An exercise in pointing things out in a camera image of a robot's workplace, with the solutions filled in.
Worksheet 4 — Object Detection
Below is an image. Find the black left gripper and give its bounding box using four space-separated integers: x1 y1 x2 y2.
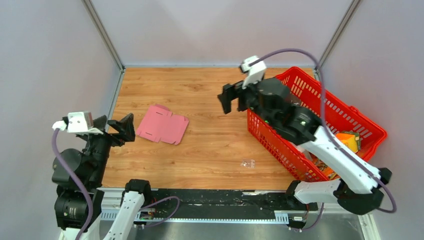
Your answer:
82 111 135 183

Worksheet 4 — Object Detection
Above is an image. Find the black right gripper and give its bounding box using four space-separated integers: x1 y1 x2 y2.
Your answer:
217 74 275 127

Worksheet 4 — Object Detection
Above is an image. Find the pink paper box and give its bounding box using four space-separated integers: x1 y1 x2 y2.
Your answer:
135 104 189 145

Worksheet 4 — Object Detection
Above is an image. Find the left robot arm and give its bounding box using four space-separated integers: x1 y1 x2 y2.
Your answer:
51 111 136 240

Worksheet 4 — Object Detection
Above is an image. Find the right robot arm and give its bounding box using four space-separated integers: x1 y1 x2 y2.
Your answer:
217 78 392 215

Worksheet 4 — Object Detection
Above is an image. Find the small clear plastic bag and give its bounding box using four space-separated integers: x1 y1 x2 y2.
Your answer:
240 159 256 169

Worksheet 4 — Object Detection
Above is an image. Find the red plastic basket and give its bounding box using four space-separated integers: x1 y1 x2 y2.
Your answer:
246 66 388 183

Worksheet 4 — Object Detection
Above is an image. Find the orange snack packet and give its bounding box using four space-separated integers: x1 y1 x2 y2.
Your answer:
311 156 339 180

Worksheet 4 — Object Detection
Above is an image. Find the orange yellow sponge pack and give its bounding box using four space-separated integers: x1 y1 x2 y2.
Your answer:
335 131 361 153

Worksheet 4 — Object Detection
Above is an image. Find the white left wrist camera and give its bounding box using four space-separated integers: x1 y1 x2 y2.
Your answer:
52 111 103 135

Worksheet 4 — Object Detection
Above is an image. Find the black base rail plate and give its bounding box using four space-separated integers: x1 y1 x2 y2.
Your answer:
99 188 319 221

